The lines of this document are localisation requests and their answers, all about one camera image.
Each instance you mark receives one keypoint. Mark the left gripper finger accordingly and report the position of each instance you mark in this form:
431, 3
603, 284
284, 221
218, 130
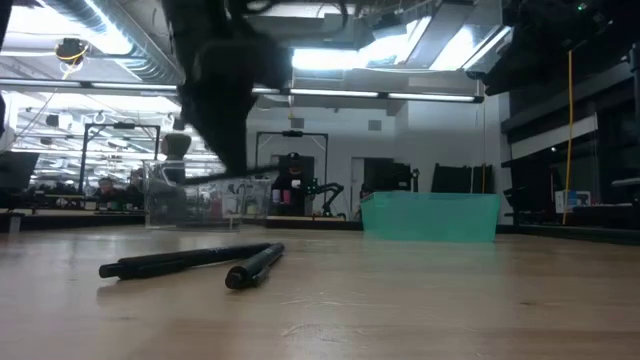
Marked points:
232, 150

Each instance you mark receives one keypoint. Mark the silver ventilation duct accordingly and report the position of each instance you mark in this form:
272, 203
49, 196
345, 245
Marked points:
150, 55

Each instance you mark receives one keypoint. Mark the black background machine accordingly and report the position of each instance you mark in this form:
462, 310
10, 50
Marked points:
295, 170

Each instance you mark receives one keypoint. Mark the black background robot arm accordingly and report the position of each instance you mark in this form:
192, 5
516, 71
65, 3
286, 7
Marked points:
327, 192

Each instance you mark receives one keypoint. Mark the teal plastic bin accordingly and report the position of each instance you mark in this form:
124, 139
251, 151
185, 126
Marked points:
430, 220

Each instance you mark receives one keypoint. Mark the black ceiling dome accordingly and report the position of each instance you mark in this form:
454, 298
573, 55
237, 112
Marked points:
71, 49

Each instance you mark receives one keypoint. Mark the black pen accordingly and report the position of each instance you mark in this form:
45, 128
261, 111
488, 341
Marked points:
165, 261
252, 270

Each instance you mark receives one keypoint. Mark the black stand frame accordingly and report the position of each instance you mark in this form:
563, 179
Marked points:
292, 133
120, 125

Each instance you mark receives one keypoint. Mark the person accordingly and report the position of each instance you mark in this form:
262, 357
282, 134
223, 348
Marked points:
106, 189
136, 182

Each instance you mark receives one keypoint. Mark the black wall panels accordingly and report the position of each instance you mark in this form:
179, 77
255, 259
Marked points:
452, 179

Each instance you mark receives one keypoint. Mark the white and blue box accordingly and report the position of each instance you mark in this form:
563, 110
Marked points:
570, 201

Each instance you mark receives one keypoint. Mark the dark computer monitor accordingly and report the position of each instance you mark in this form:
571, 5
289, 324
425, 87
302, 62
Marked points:
17, 172

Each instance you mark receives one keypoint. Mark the long ceiling light strip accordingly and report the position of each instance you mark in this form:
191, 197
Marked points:
130, 86
350, 93

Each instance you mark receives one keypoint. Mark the clear plastic bin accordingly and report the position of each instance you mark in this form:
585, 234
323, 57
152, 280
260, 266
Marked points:
210, 210

